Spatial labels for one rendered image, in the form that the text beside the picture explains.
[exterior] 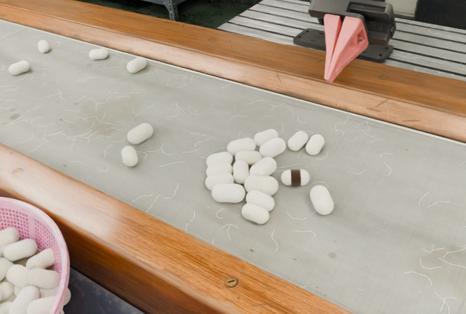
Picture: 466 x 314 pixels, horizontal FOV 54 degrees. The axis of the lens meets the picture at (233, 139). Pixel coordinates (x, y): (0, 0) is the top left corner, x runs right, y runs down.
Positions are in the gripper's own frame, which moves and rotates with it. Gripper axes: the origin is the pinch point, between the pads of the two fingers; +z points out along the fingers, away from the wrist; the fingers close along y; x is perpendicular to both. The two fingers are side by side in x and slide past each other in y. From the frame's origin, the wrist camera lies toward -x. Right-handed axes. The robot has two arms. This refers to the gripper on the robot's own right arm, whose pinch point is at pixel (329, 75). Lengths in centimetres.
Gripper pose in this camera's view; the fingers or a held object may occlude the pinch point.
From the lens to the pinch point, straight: 59.1
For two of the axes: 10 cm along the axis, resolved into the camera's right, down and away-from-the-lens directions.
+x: 4.0, 2.6, 8.8
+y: 8.4, 2.9, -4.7
